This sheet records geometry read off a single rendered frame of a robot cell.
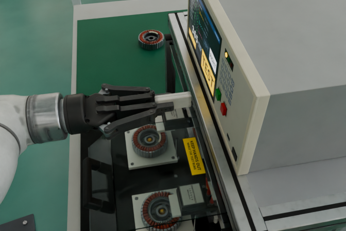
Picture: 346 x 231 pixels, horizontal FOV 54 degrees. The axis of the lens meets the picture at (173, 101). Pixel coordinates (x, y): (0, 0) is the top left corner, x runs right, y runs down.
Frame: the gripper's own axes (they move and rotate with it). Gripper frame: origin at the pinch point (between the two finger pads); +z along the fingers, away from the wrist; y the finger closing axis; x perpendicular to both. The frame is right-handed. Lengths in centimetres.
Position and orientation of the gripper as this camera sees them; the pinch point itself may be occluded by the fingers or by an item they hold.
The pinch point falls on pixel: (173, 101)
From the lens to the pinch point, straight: 66.6
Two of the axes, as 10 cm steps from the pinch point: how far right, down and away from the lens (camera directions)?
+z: 9.8, -1.3, 1.3
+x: 0.0, -7.0, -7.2
